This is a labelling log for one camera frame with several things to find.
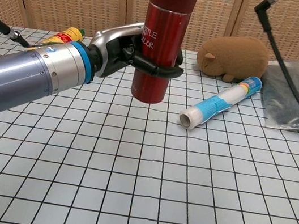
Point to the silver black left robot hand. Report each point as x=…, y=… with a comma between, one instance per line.
x=111, y=51

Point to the red thermos bottle white lettering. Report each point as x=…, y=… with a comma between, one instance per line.
x=165, y=14

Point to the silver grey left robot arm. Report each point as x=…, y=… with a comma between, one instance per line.
x=20, y=76

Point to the white checkered tablecloth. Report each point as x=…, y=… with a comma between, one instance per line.
x=128, y=171

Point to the yellow squeeze bottle red label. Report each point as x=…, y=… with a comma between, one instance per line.
x=69, y=36

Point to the brown capybara plush toy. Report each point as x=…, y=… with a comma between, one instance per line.
x=236, y=56

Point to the plastic wrap roll blue label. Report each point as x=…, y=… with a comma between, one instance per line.
x=223, y=101

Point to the clear plastic bag dark contents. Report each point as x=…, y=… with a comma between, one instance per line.
x=282, y=105

